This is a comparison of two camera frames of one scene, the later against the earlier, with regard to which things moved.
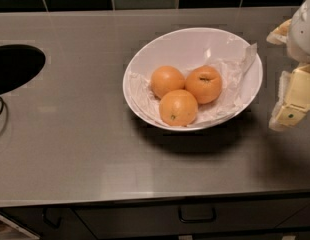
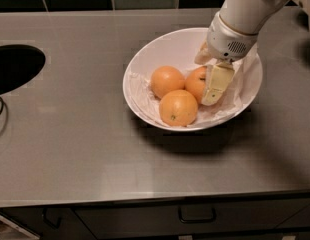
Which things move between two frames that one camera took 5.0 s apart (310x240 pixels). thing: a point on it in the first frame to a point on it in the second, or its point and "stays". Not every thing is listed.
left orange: (166, 79) stays
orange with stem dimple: (205, 84) stays
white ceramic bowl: (189, 79) stays
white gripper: (303, 34) to (226, 41)
